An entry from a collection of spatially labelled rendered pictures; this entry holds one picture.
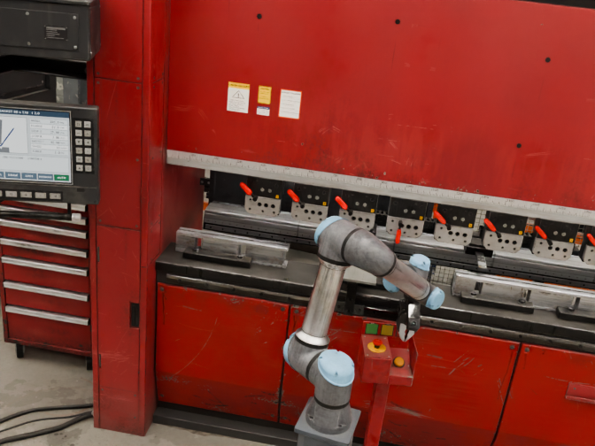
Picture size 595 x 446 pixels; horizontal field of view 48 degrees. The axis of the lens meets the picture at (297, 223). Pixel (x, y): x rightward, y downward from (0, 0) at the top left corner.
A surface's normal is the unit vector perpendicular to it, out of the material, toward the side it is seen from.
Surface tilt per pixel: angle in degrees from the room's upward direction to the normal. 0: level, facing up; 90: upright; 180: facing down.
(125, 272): 90
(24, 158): 90
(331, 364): 8
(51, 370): 0
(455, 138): 90
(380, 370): 90
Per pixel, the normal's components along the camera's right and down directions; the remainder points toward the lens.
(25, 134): 0.12, 0.39
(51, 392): 0.10, -0.92
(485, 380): -0.15, 0.37
